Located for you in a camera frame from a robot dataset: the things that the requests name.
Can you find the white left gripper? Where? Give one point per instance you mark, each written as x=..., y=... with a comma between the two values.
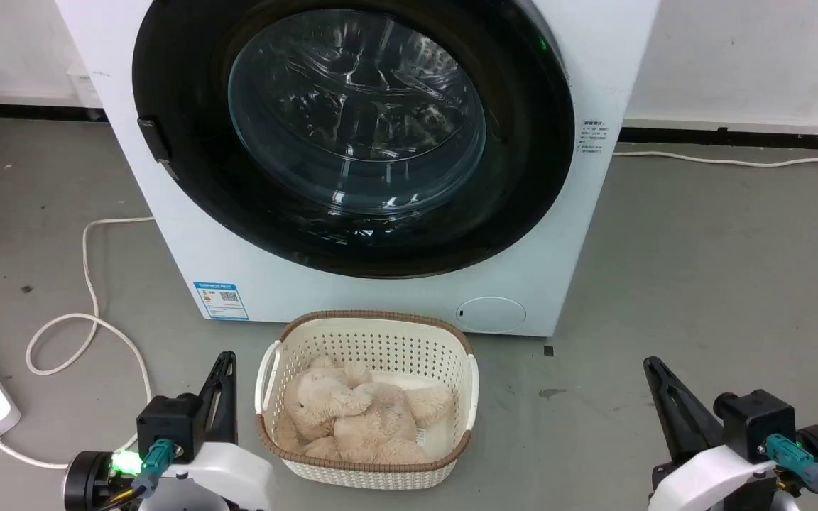
x=224, y=475

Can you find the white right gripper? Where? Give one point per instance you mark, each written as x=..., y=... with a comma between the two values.
x=707, y=475

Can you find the white front-load washing machine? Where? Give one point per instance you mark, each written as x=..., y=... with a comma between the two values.
x=395, y=298

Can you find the round black glass washer door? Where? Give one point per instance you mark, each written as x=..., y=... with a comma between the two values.
x=522, y=177

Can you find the blue energy label sticker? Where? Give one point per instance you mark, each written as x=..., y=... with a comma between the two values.
x=221, y=300

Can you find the beige plush teddy bear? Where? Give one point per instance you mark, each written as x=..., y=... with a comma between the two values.
x=359, y=419

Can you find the white plastic laundry basket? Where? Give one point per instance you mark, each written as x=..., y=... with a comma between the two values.
x=373, y=333

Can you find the round white filter cover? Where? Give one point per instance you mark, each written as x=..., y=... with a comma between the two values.
x=491, y=314

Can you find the small text warning sticker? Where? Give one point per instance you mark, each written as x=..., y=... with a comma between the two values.
x=591, y=136

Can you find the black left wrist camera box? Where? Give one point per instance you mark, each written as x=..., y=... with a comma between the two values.
x=167, y=426

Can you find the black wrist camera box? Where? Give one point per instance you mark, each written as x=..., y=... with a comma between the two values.
x=753, y=422
x=167, y=426

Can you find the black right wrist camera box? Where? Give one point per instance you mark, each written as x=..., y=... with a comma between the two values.
x=753, y=422

